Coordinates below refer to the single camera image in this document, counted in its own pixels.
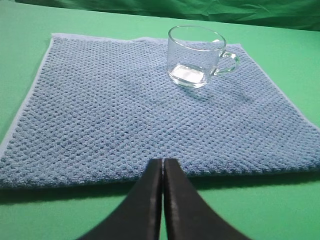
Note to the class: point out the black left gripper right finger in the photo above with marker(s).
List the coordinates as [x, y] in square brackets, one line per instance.
[187, 215]

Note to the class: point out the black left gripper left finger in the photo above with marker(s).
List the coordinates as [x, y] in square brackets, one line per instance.
[138, 217]

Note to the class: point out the transparent glass cup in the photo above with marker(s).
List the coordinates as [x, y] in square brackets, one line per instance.
[195, 54]

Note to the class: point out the blue textured towel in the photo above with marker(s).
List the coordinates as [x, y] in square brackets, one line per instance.
[101, 108]

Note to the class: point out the dark green backdrop cloth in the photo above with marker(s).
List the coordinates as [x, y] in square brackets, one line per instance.
[289, 14]

